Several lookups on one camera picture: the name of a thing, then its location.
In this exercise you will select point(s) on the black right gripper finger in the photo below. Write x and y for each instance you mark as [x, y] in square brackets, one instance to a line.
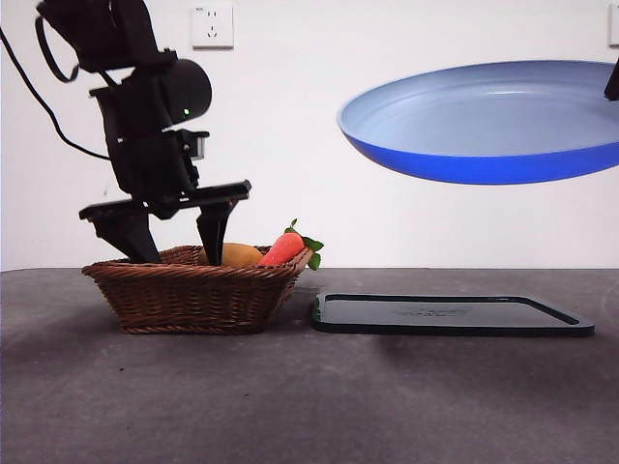
[613, 82]

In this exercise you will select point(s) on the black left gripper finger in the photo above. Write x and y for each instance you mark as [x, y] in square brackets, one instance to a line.
[130, 237]
[215, 232]

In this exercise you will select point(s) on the blue round plate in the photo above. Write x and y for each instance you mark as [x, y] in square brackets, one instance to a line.
[474, 121]

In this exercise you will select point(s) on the yellow-brown potato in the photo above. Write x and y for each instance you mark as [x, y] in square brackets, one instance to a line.
[242, 254]

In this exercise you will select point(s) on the orange carrot with green leaves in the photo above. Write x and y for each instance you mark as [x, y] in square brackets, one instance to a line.
[284, 249]

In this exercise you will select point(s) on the brown wicker basket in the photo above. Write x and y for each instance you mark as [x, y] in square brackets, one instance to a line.
[184, 299]

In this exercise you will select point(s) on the black rectangular tray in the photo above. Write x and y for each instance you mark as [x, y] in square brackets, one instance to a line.
[435, 314]

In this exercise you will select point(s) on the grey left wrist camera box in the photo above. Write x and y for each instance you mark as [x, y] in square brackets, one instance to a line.
[199, 145]

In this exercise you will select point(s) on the white wall plate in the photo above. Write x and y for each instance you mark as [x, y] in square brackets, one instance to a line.
[614, 24]

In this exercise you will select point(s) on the white wall socket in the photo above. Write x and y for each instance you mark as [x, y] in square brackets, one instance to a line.
[213, 27]

